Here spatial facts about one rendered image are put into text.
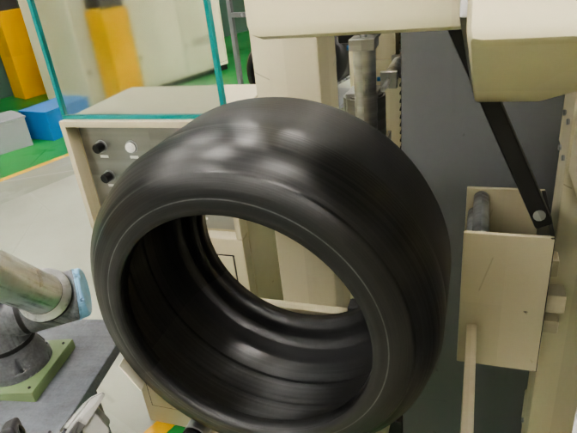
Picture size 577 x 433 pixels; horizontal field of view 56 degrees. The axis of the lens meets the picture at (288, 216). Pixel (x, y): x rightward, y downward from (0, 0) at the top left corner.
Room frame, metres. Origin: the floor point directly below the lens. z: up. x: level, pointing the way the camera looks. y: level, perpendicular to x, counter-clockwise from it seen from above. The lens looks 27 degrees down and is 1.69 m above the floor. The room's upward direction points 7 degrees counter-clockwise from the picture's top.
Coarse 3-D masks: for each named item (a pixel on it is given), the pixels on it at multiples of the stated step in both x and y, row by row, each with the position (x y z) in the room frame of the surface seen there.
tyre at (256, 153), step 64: (192, 128) 0.76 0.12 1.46; (256, 128) 0.71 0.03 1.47; (320, 128) 0.73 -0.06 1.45; (128, 192) 0.70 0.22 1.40; (192, 192) 0.65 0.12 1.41; (256, 192) 0.62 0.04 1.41; (320, 192) 0.61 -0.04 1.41; (384, 192) 0.64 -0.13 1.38; (128, 256) 0.70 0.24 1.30; (192, 256) 0.97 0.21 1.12; (320, 256) 0.58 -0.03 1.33; (384, 256) 0.58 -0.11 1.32; (448, 256) 0.72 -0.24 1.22; (128, 320) 0.71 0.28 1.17; (192, 320) 0.90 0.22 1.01; (256, 320) 0.93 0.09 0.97; (320, 320) 0.89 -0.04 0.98; (384, 320) 0.56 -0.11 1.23; (192, 384) 0.77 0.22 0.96; (256, 384) 0.80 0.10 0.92; (320, 384) 0.78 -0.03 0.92; (384, 384) 0.56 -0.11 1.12
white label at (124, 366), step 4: (124, 360) 0.74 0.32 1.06; (120, 364) 0.73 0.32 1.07; (124, 364) 0.74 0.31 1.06; (128, 364) 0.74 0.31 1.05; (120, 368) 0.72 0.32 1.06; (124, 368) 0.73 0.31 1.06; (128, 368) 0.74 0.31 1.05; (124, 372) 0.72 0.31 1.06; (128, 372) 0.73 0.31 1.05; (132, 372) 0.74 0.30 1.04; (128, 376) 0.72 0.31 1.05; (132, 376) 0.73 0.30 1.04; (136, 376) 0.73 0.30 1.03; (132, 380) 0.72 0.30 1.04; (136, 380) 0.73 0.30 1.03; (140, 380) 0.73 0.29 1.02; (136, 384) 0.72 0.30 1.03; (140, 384) 0.72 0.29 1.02; (140, 388) 0.72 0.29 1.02
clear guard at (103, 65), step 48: (48, 0) 1.62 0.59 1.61; (96, 0) 1.56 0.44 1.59; (144, 0) 1.51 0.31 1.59; (192, 0) 1.46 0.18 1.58; (48, 48) 1.63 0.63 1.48; (96, 48) 1.58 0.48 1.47; (144, 48) 1.52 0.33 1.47; (192, 48) 1.47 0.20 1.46; (96, 96) 1.59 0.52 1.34; (144, 96) 1.53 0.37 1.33; (192, 96) 1.48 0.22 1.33
